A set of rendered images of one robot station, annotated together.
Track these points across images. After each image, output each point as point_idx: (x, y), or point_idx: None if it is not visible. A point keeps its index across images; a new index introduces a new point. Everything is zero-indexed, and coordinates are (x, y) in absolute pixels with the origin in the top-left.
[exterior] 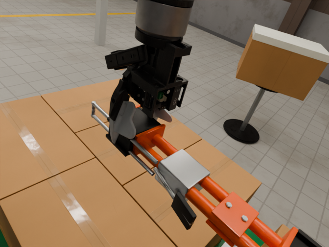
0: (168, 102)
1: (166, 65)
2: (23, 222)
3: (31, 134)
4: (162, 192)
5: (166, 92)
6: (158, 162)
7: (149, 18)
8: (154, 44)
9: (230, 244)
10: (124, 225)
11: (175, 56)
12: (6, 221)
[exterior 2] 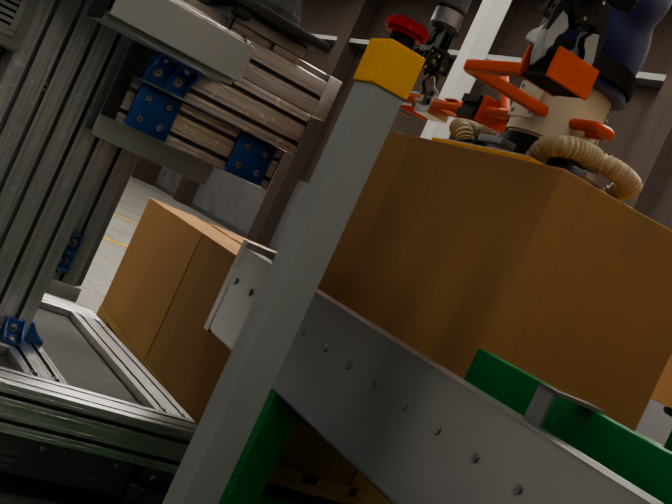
0: (437, 67)
1: (441, 36)
2: (229, 247)
3: (237, 240)
4: None
5: (437, 56)
6: None
7: (438, 13)
8: (437, 26)
9: (450, 109)
10: None
11: (447, 31)
12: (196, 261)
